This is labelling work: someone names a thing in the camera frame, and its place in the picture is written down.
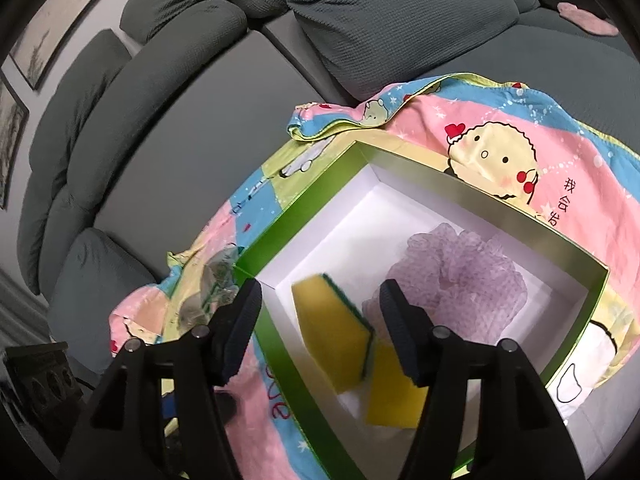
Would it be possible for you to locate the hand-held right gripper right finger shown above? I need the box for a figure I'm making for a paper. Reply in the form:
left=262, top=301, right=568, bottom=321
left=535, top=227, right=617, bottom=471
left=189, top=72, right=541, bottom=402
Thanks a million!
left=378, top=280, right=586, bottom=480

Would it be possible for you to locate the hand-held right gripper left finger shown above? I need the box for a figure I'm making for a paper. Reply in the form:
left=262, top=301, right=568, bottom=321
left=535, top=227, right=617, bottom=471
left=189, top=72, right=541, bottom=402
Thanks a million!
left=59, top=279, right=264, bottom=480

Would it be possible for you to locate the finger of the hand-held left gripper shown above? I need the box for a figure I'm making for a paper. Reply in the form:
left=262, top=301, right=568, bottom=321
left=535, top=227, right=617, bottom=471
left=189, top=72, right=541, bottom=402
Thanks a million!
left=215, top=391, right=239, bottom=425

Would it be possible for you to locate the green cardboard box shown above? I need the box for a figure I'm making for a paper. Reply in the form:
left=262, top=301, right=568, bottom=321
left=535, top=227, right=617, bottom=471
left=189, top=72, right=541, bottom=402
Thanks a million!
left=234, top=140, right=612, bottom=480

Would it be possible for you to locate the yellow green scouring sponge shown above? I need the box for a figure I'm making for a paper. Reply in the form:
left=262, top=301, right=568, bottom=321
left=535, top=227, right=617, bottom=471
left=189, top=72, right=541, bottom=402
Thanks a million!
left=365, top=342, right=431, bottom=431
left=292, top=272, right=377, bottom=395

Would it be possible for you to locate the purple mesh bath pouf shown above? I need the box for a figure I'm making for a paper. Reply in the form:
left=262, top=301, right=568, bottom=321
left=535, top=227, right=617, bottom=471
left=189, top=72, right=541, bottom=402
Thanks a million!
left=362, top=222, right=529, bottom=357

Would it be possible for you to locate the grey curtain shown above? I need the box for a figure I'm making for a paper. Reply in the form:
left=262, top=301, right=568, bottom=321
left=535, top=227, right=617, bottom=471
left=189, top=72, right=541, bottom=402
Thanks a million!
left=0, top=260, right=66, bottom=347

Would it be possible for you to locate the grey textured cushion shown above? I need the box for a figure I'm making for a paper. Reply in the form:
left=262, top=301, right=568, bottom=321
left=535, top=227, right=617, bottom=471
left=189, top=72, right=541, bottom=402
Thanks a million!
left=287, top=0, right=522, bottom=104
left=47, top=227, right=159, bottom=362

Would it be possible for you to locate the grey sofa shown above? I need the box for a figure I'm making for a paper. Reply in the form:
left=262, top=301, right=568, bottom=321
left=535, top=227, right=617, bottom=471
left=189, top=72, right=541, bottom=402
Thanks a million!
left=15, top=0, right=640, bottom=376

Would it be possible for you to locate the cartoon printed blanket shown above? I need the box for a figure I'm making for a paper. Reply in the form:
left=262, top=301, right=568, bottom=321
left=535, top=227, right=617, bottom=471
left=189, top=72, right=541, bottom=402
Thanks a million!
left=110, top=72, right=640, bottom=480

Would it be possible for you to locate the pink fuzzy cloth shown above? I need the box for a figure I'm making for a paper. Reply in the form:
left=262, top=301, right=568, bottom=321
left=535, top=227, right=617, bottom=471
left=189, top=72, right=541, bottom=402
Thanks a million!
left=557, top=2, right=619, bottom=37

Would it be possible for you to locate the framed wall painting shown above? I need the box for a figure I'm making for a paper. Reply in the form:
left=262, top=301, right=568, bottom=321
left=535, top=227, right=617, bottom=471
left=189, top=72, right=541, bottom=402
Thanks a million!
left=10, top=0, right=129, bottom=92
left=0, top=72, right=29, bottom=211

